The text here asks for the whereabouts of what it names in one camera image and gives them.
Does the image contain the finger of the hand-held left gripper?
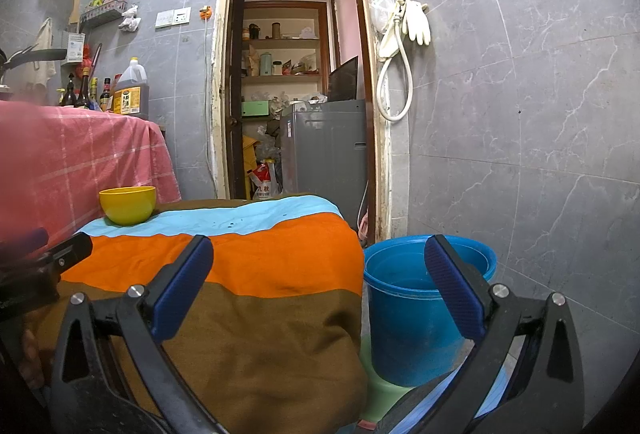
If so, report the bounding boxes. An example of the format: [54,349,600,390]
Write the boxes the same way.
[39,232,94,275]
[0,228,50,262]

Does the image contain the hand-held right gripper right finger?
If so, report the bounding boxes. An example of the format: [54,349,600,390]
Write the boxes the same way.
[419,234,586,434]

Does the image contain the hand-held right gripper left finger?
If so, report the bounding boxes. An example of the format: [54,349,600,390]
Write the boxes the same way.
[50,235,226,434]

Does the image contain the blue plastic bucket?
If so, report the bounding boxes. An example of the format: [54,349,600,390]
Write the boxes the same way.
[362,235,498,388]

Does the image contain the person's left hand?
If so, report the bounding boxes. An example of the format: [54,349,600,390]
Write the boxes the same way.
[20,329,52,391]

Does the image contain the yellow bowl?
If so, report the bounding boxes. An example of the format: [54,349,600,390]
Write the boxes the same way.
[98,186,157,227]

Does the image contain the orange brown blue striped cloth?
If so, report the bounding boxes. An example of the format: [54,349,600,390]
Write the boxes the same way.
[25,194,370,434]

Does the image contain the pink checked cloth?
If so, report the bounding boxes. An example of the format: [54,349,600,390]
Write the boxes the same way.
[0,100,182,259]

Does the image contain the green plastic stool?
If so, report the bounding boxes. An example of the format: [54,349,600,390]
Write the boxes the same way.
[357,334,416,425]

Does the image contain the red and white bag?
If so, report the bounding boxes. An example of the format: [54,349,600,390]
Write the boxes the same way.
[248,161,281,201]

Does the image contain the yellow bag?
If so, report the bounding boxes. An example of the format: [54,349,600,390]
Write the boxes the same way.
[242,135,261,195]

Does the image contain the tall dark sauce bottle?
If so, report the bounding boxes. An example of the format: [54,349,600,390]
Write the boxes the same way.
[76,67,92,109]

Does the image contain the large cooking oil bottle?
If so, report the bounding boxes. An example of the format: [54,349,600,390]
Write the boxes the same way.
[112,58,150,117]

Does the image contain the black frying pan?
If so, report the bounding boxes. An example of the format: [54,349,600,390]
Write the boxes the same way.
[0,46,68,87]

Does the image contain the dark brown door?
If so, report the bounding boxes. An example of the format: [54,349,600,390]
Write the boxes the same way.
[226,0,251,201]

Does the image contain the red mesh bag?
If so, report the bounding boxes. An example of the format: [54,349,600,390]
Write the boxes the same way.
[75,44,96,74]

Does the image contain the white printed box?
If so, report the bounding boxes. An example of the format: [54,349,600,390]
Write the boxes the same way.
[62,31,86,63]

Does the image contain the beige hanging towel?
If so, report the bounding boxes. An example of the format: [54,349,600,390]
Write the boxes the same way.
[31,18,57,87]

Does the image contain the black television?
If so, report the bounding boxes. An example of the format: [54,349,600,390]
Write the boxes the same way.
[327,56,360,103]

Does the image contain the white crumpled bag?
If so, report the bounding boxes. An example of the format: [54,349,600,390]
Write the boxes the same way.
[118,4,141,32]

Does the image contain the wooden shelf unit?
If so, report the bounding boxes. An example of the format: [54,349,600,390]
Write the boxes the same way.
[241,1,331,115]

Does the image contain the cream rubber gloves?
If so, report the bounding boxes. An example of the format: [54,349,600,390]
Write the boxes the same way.
[400,0,432,46]

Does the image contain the clear plastic bag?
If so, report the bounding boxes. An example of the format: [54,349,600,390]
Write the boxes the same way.
[371,0,396,33]

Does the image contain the white cable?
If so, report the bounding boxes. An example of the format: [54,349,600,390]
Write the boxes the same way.
[203,18,214,165]

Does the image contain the grey wall rack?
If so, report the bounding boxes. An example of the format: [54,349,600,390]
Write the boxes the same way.
[80,1,124,25]

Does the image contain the white wall socket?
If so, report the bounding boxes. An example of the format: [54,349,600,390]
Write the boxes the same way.
[155,7,192,28]

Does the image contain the white shower hose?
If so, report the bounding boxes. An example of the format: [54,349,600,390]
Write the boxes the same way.
[376,4,415,122]

